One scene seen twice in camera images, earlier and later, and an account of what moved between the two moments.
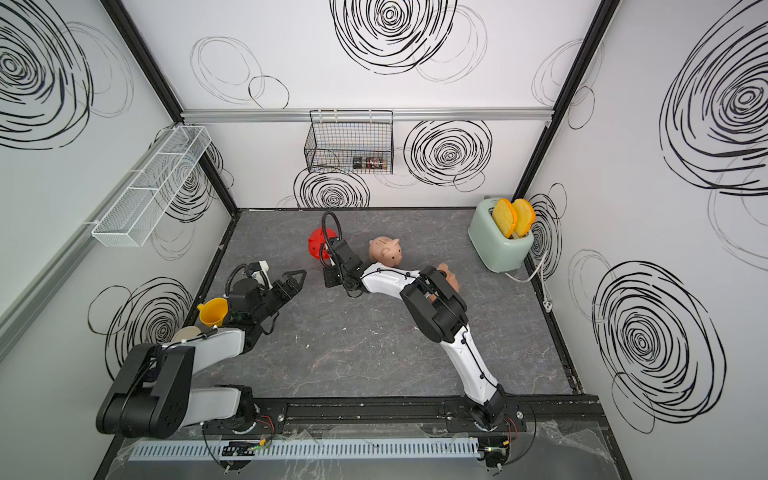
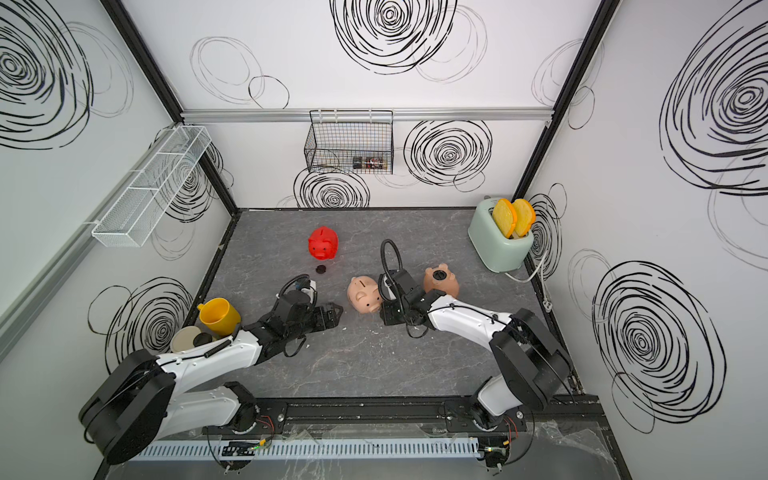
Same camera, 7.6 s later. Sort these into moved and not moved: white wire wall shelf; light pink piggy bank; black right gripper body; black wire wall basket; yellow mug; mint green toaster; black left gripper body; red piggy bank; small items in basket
Moved: black right gripper body; black left gripper body; light pink piggy bank
Not moved: black wire wall basket; red piggy bank; mint green toaster; white wire wall shelf; small items in basket; yellow mug
